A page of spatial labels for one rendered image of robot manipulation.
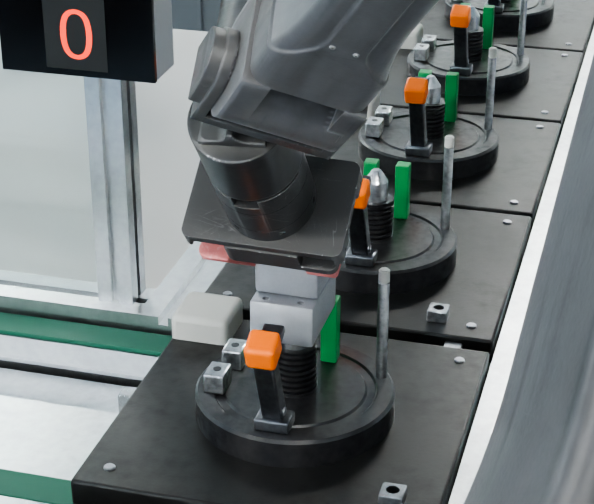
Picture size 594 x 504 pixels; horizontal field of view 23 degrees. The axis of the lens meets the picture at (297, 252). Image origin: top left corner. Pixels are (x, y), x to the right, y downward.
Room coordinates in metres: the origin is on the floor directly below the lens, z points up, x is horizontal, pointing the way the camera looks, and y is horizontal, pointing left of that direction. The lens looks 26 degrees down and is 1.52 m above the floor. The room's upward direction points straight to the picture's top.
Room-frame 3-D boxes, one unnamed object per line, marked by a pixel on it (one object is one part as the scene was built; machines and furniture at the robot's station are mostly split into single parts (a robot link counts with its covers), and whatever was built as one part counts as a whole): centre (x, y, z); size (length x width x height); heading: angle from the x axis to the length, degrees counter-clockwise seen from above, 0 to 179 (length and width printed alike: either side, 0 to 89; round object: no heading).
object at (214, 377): (0.87, 0.06, 1.00); 0.02 x 0.01 x 0.02; 165
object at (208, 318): (0.99, 0.07, 0.97); 0.05 x 0.05 x 0.04; 75
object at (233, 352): (0.91, 0.04, 1.00); 0.02 x 0.01 x 0.02; 165
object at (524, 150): (1.36, -0.13, 1.01); 0.24 x 0.24 x 0.13; 75
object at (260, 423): (0.82, 0.02, 0.99); 0.02 x 0.02 x 0.01; 75
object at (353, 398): (0.87, 0.00, 0.98); 0.14 x 0.14 x 0.02
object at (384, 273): (0.89, -0.06, 1.03); 0.01 x 0.01 x 0.08
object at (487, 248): (1.12, -0.07, 1.01); 0.24 x 0.24 x 0.13; 75
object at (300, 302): (0.88, 0.00, 1.08); 0.08 x 0.04 x 0.07; 165
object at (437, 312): (1.01, -0.11, 0.98); 0.02 x 0.02 x 0.01; 75
